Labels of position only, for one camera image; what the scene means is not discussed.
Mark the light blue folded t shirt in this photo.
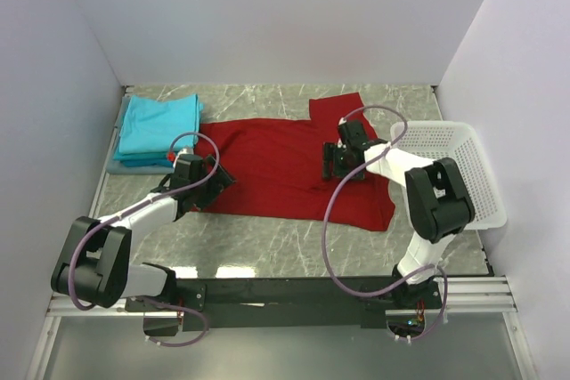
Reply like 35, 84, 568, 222
118, 94, 204, 157

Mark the aluminium frame rail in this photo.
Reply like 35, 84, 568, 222
44, 85, 517, 319

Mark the red t shirt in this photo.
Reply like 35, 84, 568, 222
193, 92, 397, 233

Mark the teal folded t shirt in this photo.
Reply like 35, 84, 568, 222
113, 150, 173, 167

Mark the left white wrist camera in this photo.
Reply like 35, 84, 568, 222
167, 146, 194, 164

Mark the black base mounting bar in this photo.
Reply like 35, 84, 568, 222
124, 277, 446, 333

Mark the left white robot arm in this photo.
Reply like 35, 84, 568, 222
50, 154, 236, 311

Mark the white plastic perforated basket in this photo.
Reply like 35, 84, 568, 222
397, 120, 507, 230

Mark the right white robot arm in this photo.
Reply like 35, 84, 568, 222
322, 119, 476, 308

